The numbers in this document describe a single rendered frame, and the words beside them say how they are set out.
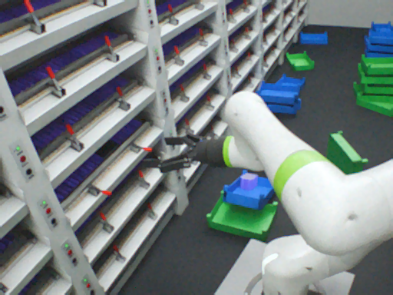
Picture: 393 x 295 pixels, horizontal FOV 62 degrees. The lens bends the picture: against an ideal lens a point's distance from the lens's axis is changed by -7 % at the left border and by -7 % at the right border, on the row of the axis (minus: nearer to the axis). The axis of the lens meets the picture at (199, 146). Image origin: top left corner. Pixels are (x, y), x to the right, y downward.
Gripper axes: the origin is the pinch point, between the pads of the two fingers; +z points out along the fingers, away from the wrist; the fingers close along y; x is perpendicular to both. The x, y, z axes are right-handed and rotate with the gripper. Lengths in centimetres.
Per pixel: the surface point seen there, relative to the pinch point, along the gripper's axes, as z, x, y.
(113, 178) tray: 21.5, -8.1, -5.4
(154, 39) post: 12.6, 29.1, 35.4
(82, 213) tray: 20.8, -8.5, -24.2
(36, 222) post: 18.6, 2.4, -39.9
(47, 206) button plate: 17.5, 4.4, -34.8
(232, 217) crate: 6, -65, 38
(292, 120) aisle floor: 0, -67, 140
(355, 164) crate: -51, -58, 74
